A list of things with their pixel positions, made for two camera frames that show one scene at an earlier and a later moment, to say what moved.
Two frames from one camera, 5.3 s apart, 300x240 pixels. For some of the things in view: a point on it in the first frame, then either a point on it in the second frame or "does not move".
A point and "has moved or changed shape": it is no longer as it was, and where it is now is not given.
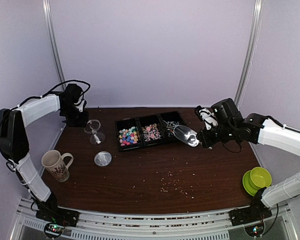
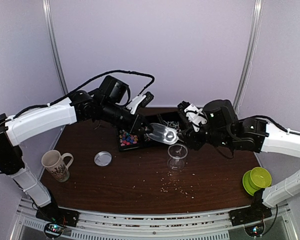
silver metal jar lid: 102,158 does not move
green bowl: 260,177 does not move
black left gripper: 82,123 → 135,125
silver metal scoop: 186,135 has moved or changed shape
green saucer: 251,190 does not move
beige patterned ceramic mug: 56,167 does not move
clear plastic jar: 94,126 → 176,152
